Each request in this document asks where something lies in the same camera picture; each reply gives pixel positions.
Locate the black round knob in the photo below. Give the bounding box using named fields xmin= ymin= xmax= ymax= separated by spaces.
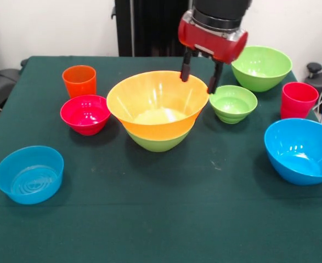
xmin=306 ymin=62 xmax=322 ymax=79

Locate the red plastic cup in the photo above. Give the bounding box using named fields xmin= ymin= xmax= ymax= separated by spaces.
xmin=280 ymin=82 xmax=320 ymax=120

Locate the dark green table cloth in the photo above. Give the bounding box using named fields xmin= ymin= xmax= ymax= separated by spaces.
xmin=0 ymin=55 xmax=322 ymax=263

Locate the large blue plastic bowl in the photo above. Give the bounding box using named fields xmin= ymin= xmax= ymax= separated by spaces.
xmin=264 ymin=118 xmax=322 ymax=186

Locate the orange plastic cup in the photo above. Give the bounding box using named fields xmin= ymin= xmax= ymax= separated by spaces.
xmin=62 ymin=65 xmax=97 ymax=99

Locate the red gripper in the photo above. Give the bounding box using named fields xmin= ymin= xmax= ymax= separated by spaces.
xmin=177 ymin=9 xmax=248 ymax=95

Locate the small blue plastic bowl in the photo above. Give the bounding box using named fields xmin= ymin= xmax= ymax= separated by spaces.
xmin=0 ymin=145 xmax=65 ymax=205

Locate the black chair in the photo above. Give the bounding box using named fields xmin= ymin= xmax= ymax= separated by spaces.
xmin=0 ymin=35 xmax=21 ymax=110

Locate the small pink plastic bowl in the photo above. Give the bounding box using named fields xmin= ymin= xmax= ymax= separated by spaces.
xmin=60 ymin=94 xmax=112 ymax=136

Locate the large orange plastic bowl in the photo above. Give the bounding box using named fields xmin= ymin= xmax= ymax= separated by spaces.
xmin=106 ymin=70 xmax=210 ymax=142

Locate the small green plastic bowl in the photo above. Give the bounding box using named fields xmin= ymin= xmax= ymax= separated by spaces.
xmin=209 ymin=84 xmax=258 ymax=124

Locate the large green plastic bowl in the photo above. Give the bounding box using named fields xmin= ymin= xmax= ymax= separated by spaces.
xmin=126 ymin=128 xmax=191 ymax=153
xmin=231 ymin=45 xmax=293 ymax=93

